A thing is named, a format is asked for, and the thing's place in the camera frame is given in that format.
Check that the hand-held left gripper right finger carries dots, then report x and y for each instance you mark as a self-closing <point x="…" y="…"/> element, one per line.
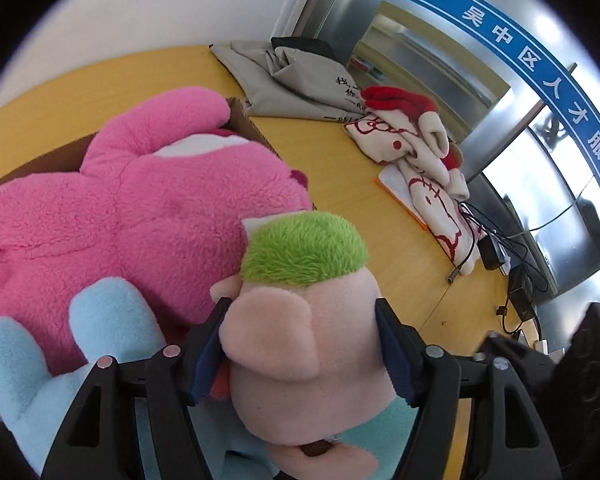
<point x="397" y="355"/>

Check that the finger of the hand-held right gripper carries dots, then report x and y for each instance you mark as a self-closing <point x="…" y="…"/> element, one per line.
<point x="525" y="352"/>

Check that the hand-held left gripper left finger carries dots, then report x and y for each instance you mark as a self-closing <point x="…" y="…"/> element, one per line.
<point x="205" y="360"/>

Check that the green-haired plush doll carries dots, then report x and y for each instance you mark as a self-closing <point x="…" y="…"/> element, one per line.
<point x="290" y="330"/>

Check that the large pink plush bear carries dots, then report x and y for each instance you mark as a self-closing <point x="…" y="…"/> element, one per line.
<point x="130" y="200"/>

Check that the light blue plush toy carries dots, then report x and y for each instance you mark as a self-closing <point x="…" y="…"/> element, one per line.
<point x="25" y="360"/>

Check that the brown cardboard box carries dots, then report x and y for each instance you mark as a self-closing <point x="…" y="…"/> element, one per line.
<point x="252" y="132"/>

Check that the black power adapter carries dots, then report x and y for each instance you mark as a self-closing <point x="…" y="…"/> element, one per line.
<point x="494" y="252"/>
<point x="522" y="295"/>

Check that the white mat with orange edge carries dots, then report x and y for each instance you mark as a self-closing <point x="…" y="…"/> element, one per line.
<point x="395" y="187"/>

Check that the cream and red plush garment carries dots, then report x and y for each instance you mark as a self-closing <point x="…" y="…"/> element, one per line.
<point x="420" y="160"/>

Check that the grey fabric bag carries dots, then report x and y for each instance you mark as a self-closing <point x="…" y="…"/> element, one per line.
<point x="290" y="85"/>

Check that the blue banner strip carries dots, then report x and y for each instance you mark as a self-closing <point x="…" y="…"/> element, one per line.
<point x="540" y="55"/>

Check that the metal frame glass door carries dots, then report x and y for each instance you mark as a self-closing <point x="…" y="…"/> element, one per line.
<point x="430" y="35"/>

